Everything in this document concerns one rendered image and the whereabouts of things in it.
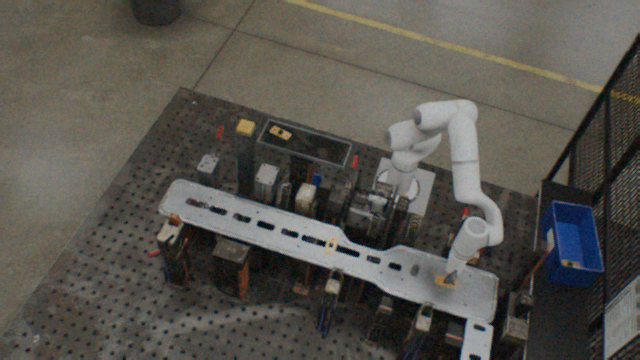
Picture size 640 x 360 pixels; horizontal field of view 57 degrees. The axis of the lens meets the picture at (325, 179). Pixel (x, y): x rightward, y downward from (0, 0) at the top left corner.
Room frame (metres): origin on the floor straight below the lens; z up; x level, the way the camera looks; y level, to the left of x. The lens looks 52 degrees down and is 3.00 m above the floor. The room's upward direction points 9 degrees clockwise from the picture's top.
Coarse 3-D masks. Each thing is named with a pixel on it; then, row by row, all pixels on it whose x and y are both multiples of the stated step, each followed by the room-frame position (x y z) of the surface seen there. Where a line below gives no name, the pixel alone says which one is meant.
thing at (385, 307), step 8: (384, 296) 1.08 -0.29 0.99; (384, 304) 1.04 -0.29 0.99; (384, 312) 1.01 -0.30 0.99; (376, 320) 1.01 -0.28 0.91; (384, 320) 1.00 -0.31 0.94; (368, 328) 1.07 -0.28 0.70; (376, 328) 1.01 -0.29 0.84; (368, 336) 1.03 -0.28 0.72; (376, 336) 1.01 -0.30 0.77; (376, 344) 1.00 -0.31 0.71
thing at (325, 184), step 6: (324, 180) 1.49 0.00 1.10; (324, 186) 1.46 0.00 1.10; (330, 186) 1.47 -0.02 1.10; (318, 192) 1.46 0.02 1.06; (324, 192) 1.46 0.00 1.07; (324, 198) 1.46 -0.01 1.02; (318, 204) 1.46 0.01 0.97; (324, 204) 1.46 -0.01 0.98; (318, 210) 1.46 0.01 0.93; (324, 210) 1.46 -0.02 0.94; (318, 216) 1.46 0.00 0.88; (324, 216) 1.46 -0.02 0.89
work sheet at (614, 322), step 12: (636, 276) 1.09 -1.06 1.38; (624, 288) 1.09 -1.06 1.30; (636, 288) 1.05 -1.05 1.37; (612, 300) 1.09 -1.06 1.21; (624, 300) 1.04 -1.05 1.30; (636, 300) 1.00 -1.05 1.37; (612, 312) 1.04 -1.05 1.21; (624, 312) 1.00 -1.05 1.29; (636, 312) 0.96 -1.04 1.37; (612, 324) 0.99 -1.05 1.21; (624, 324) 0.96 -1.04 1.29; (636, 324) 0.92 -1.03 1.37; (612, 336) 0.95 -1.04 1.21; (624, 336) 0.91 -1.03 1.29; (636, 336) 0.88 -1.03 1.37; (612, 348) 0.91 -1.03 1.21
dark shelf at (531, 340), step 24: (552, 192) 1.69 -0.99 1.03; (576, 192) 1.71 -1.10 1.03; (552, 288) 1.21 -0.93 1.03; (576, 288) 1.22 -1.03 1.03; (528, 312) 1.10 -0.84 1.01; (552, 312) 1.10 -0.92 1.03; (576, 312) 1.12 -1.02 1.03; (528, 336) 0.99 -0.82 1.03; (552, 336) 1.01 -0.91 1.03; (576, 336) 1.02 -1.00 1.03
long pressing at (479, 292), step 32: (192, 192) 1.40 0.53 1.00; (224, 192) 1.42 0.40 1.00; (192, 224) 1.25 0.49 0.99; (224, 224) 1.27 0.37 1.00; (256, 224) 1.29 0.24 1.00; (288, 224) 1.32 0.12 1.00; (320, 224) 1.34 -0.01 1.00; (320, 256) 1.20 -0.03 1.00; (384, 256) 1.24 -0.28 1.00; (416, 256) 1.27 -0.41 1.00; (384, 288) 1.11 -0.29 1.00; (416, 288) 1.13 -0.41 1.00; (448, 288) 1.15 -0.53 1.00; (480, 288) 1.17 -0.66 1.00; (480, 320) 1.04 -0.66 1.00
